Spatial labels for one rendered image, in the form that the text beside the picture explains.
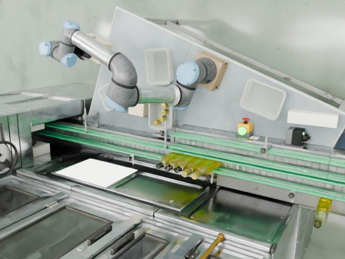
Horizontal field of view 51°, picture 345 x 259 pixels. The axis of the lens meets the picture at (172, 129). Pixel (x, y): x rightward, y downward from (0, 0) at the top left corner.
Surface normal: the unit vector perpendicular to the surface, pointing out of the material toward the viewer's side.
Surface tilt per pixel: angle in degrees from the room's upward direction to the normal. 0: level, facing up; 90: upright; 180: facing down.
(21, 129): 90
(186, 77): 8
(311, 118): 0
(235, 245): 90
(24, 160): 90
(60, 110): 90
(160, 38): 0
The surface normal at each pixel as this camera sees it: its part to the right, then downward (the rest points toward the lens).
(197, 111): -0.51, 0.22
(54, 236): 0.02, -0.97
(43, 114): 0.86, 0.14
